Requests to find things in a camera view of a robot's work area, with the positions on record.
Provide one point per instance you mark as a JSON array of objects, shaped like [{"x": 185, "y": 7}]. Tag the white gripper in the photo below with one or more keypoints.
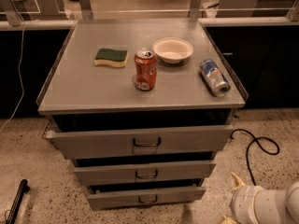
[{"x": 246, "y": 202}]

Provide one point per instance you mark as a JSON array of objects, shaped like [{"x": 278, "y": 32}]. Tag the grey drawer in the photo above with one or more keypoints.
[
  {"x": 147, "y": 172},
  {"x": 127, "y": 198},
  {"x": 138, "y": 142}
]

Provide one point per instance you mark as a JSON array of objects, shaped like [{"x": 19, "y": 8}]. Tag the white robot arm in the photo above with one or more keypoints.
[{"x": 287, "y": 204}]

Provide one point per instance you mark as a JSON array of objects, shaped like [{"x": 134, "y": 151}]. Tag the grey drawer cabinet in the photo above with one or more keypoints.
[{"x": 80, "y": 96}]

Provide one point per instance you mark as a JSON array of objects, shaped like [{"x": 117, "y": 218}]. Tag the grey bottom drawer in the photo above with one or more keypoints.
[{"x": 127, "y": 198}]

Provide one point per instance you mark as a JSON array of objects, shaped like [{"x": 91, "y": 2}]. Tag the grey top drawer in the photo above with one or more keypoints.
[{"x": 138, "y": 142}]

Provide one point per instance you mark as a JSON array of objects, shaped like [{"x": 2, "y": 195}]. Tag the blue silver can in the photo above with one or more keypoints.
[{"x": 214, "y": 78}]

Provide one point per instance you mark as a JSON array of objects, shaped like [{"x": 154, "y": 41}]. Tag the white bowl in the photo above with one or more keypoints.
[{"x": 172, "y": 49}]

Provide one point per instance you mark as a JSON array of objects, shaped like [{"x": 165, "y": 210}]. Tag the orange soda can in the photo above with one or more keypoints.
[{"x": 145, "y": 69}]

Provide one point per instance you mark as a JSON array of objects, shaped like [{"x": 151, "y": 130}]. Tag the green yellow sponge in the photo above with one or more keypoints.
[{"x": 111, "y": 57}]

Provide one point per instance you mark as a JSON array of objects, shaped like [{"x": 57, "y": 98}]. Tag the black bar on floor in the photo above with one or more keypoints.
[{"x": 11, "y": 214}]

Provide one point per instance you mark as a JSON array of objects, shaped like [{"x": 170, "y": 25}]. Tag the metal railing with posts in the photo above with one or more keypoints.
[{"x": 17, "y": 12}]

